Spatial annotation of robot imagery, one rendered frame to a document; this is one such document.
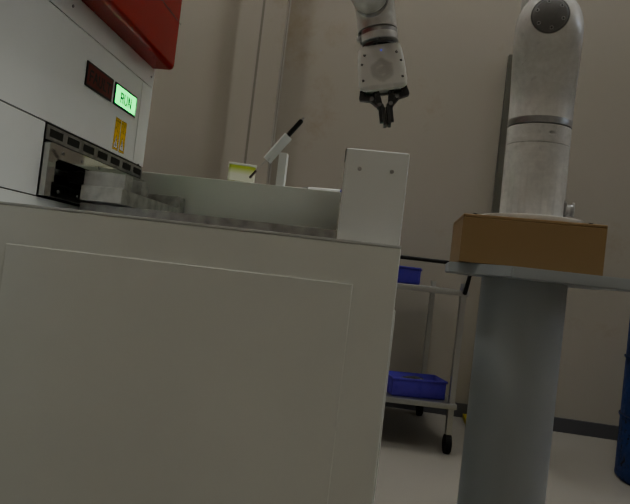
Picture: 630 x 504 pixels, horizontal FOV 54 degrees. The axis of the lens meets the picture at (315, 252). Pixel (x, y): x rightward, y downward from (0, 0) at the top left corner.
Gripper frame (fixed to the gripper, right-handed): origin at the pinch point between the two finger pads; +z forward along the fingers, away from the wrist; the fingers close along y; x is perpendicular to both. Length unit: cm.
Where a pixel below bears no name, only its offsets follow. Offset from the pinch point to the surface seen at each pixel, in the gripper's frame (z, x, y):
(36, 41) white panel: -10, -36, -57
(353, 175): 18.4, -40.0, -7.6
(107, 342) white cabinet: 39, -46, -44
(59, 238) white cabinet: 24, -46, -50
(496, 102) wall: -64, 246, 79
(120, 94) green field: -11, -3, -57
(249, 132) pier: -63, 245, -73
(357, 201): 22.3, -40.0, -7.4
